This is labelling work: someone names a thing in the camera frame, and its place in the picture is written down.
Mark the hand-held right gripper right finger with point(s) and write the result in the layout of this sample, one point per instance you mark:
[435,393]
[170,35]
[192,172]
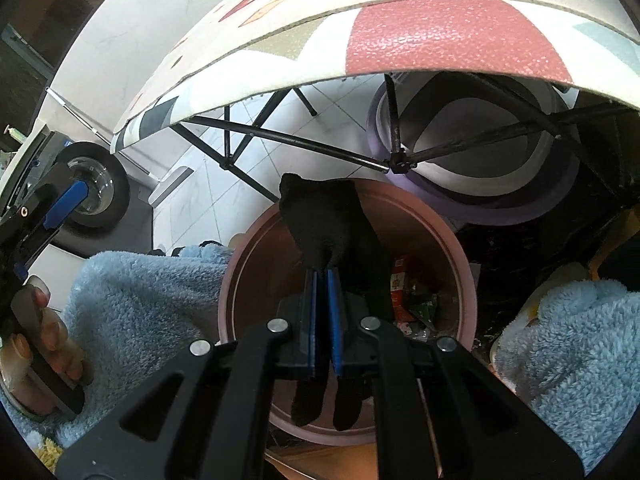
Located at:
[335,330]

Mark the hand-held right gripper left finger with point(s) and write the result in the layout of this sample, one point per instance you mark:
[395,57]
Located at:
[312,330]

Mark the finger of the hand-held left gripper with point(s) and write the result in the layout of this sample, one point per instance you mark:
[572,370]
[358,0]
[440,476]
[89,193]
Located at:
[67,202]
[35,245]

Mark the black glove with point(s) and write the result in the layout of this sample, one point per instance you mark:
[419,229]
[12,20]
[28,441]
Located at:
[330,220]

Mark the person's left hand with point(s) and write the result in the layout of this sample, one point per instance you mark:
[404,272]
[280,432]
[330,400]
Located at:
[52,335]

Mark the black wheel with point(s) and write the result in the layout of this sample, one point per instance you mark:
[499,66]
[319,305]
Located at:
[107,195]

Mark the white pump bottle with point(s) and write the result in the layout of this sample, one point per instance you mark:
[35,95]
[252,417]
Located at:
[13,133]

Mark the red packet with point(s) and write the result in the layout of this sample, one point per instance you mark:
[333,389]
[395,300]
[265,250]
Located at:
[400,285]

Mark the green snack packet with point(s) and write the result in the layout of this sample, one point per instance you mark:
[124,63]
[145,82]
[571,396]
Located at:
[422,305]

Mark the person's left leg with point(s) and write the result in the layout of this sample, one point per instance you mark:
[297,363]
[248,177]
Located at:
[140,310]

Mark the person's leg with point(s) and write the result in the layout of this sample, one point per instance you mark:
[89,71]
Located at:
[140,310]
[570,360]

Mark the dark framed window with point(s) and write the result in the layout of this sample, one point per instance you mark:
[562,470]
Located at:
[50,10]

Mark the grey purple round basin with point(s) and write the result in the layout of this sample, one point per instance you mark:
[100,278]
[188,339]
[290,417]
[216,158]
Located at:
[475,180]

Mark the person's right leg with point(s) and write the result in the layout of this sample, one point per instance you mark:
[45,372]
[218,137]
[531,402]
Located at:
[570,360]

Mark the folding table with patterned mat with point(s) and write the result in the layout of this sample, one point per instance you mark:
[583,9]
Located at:
[440,35]

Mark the black folding table frame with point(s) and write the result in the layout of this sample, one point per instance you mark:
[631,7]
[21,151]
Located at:
[310,145]

